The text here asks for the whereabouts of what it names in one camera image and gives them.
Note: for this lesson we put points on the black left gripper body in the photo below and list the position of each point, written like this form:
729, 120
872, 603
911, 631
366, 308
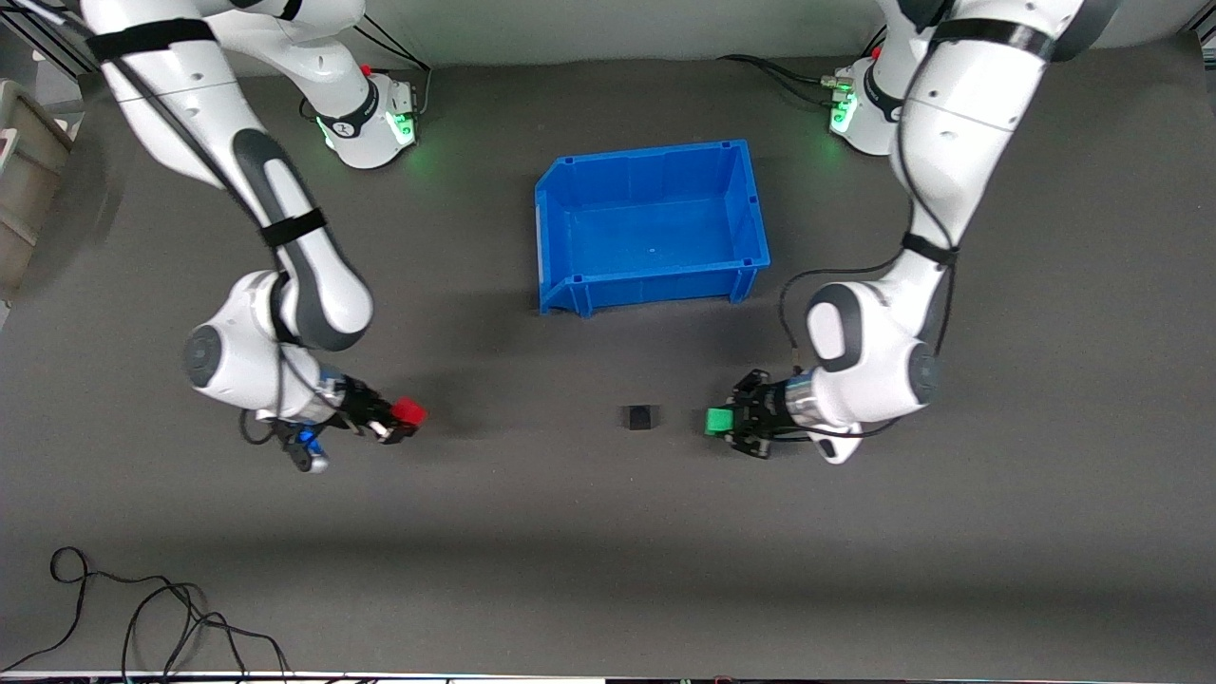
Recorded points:
763, 410

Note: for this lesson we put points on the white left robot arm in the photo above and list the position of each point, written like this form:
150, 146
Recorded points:
950, 142

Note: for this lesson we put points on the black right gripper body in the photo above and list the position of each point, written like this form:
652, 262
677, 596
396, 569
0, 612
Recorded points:
358, 402

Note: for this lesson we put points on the red cube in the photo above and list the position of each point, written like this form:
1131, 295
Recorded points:
409, 410

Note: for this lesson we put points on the blue plastic bin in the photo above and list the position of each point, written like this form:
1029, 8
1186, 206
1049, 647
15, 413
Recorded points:
651, 233

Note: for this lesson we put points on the green cube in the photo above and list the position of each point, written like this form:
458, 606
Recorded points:
718, 422

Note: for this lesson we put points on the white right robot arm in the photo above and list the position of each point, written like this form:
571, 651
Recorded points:
304, 285

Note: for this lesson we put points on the black cube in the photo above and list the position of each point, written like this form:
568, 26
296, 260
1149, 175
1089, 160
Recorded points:
641, 416

